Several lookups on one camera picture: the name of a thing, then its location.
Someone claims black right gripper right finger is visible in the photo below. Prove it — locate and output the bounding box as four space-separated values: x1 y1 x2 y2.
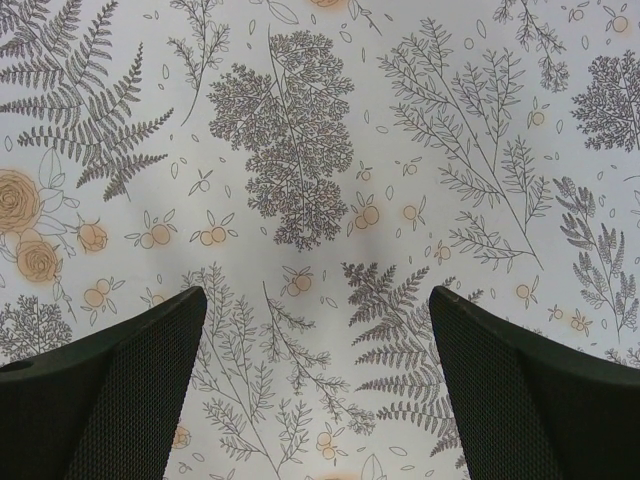
429 286 639 479

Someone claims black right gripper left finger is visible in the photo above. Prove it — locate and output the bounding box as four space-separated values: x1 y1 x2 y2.
1 287 207 480

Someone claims floral patterned tablecloth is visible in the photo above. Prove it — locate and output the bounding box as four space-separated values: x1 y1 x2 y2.
1 1 639 479

